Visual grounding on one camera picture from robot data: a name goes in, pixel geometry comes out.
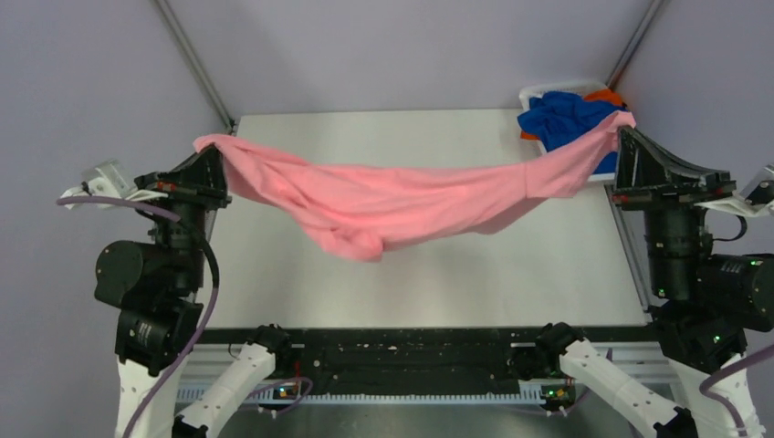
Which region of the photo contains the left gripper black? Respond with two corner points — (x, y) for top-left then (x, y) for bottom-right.
(135, 138), (235, 286)

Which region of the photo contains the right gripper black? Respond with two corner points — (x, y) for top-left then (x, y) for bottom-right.
(607, 122), (733, 298)

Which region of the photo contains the pink t shirt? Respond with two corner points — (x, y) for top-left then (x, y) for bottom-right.
(193, 110), (635, 262)

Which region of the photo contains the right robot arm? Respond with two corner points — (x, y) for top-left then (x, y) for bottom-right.
(194, 126), (773, 437)

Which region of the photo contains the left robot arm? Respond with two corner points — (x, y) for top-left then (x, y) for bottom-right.
(95, 145), (293, 437)

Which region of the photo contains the orange t shirt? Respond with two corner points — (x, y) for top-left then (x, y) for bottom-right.
(518, 89), (627, 141)

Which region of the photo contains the blue t shirt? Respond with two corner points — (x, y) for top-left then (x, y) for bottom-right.
(517, 91), (633, 180)

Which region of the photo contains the white plastic laundry basket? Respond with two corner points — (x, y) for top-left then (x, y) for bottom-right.
(517, 80), (629, 153)

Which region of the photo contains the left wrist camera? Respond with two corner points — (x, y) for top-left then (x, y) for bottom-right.
(56, 160), (168, 209)

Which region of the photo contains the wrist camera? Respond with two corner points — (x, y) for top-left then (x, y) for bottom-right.
(697, 162), (773, 218)
(56, 160), (168, 209)

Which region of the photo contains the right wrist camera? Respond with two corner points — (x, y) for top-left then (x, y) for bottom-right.
(697, 162), (773, 218)

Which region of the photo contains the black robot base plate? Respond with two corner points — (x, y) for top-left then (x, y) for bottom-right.
(271, 327), (566, 396)

